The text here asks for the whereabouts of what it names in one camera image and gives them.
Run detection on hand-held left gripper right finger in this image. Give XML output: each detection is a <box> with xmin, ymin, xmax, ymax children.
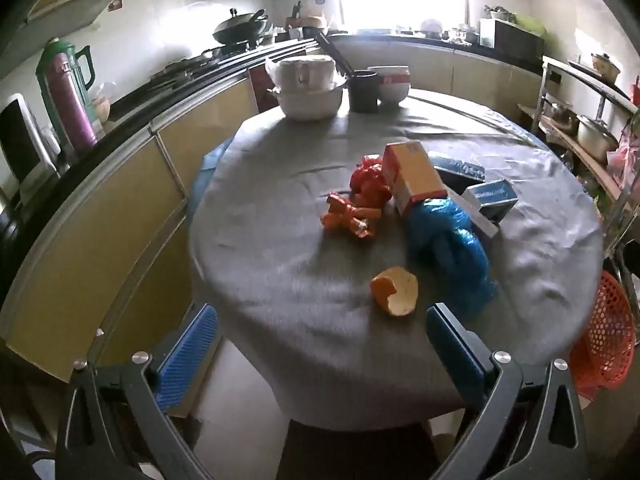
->
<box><xmin>426</xmin><ymin>302</ymin><xmax>588</xmax><ymax>480</ymax></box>

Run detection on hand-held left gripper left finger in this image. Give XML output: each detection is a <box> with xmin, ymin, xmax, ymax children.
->
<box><xmin>56</xmin><ymin>302</ymin><xmax>221</xmax><ymax>480</ymax></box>

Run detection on blue plastic bag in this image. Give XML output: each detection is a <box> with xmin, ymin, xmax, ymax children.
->
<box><xmin>406</xmin><ymin>199</ymin><xmax>501</xmax><ymax>318</ymax></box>

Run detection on red plastic basket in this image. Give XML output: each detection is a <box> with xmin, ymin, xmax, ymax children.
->
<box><xmin>570</xmin><ymin>270</ymin><xmax>636</xmax><ymax>401</ymax></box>

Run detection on blue white box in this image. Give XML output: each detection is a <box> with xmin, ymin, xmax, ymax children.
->
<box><xmin>461</xmin><ymin>180</ymin><xmax>517</xmax><ymax>224</ymax></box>

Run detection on orange wrapper bundle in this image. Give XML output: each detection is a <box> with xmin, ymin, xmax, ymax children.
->
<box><xmin>320</xmin><ymin>192</ymin><xmax>383</xmax><ymax>240</ymax></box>

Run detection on orange carton box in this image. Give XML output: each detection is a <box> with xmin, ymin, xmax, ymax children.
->
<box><xmin>383</xmin><ymin>141</ymin><xmax>448</xmax><ymax>217</ymax></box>

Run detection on dark blue box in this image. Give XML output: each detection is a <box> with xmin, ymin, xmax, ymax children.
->
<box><xmin>430</xmin><ymin>155</ymin><xmax>487</xmax><ymax>183</ymax></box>

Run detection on red plastic bag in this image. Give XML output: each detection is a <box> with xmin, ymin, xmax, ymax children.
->
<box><xmin>348</xmin><ymin>156</ymin><xmax>393</xmax><ymax>209</ymax></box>

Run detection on orange peel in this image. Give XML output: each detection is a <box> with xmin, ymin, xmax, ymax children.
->
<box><xmin>370</xmin><ymin>266</ymin><xmax>419</xmax><ymax>317</ymax></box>

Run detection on yellow kitchen base cabinet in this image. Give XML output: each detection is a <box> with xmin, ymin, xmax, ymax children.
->
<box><xmin>0</xmin><ymin>35</ymin><xmax>546</xmax><ymax>386</ymax></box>

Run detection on grey tablecloth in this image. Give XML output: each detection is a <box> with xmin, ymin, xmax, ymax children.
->
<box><xmin>187</xmin><ymin>89</ymin><xmax>606</xmax><ymax>431</ymax></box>

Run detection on blue table cover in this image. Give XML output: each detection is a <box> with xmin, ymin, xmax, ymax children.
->
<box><xmin>187</xmin><ymin>95</ymin><xmax>548</xmax><ymax>221</ymax></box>

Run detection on steel cooking pot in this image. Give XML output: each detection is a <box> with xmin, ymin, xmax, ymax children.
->
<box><xmin>576</xmin><ymin>115</ymin><xmax>621</xmax><ymax>162</ymax></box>

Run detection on small steel pot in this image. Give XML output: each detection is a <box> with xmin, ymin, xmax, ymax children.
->
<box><xmin>542</xmin><ymin>102</ymin><xmax>576</xmax><ymax>133</ymax></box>

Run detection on pink plastic bag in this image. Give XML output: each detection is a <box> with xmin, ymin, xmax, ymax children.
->
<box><xmin>607</xmin><ymin>125</ymin><xmax>640</xmax><ymax>186</ymax></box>

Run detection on clear plastic bag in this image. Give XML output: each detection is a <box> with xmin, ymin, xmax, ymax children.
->
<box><xmin>90</xmin><ymin>82</ymin><xmax>116</xmax><ymax>122</ymax></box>

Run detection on red white bowl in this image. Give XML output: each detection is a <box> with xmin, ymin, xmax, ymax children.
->
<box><xmin>377</xmin><ymin>72</ymin><xmax>411</xmax><ymax>107</ymax></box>

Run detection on white appliance black panel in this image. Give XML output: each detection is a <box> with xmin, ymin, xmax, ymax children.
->
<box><xmin>0</xmin><ymin>94</ymin><xmax>58</xmax><ymax>186</ymax></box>

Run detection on black mug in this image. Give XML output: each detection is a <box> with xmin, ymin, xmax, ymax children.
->
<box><xmin>348</xmin><ymin>71</ymin><xmax>379</xmax><ymax>113</ymax></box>

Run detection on white ceramic pot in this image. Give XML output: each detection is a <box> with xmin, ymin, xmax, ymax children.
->
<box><xmin>270</xmin><ymin>82</ymin><xmax>348</xmax><ymax>121</ymax></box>

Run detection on green pink thermos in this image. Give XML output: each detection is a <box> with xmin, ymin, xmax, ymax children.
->
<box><xmin>36</xmin><ymin>40</ymin><xmax>98</xmax><ymax>156</ymax></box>

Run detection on gas stove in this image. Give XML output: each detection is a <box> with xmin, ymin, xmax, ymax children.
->
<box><xmin>150</xmin><ymin>45</ymin><xmax>241</xmax><ymax>86</ymax></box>

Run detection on metal kitchen rack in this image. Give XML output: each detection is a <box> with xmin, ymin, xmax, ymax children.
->
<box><xmin>532</xmin><ymin>55</ymin><xmax>640</xmax><ymax>271</ymax></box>

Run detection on white bowls in plastic bag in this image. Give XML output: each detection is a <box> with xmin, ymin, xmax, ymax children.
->
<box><xmin>265</xmin><ymin>55</ymin><xmax>337</xmax><ymax>93</ymax></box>

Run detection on black microwave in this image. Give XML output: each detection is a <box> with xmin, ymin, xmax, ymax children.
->
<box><xmin>480</xmin><ymin>18</ymin><xmax>547</xmax><ymax>57</ymax></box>

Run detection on enamel pot with lid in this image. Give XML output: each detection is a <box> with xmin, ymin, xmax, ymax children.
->
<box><xmin>591</xmin><ymin>52</ymin><xmax>621</xmax><ymax>79</ymax></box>

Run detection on black wok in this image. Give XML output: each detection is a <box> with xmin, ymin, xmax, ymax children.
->
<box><xmin>212</xmin><ymin>8</ymin><xmax>271</xmax><ymax>46</ymax></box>

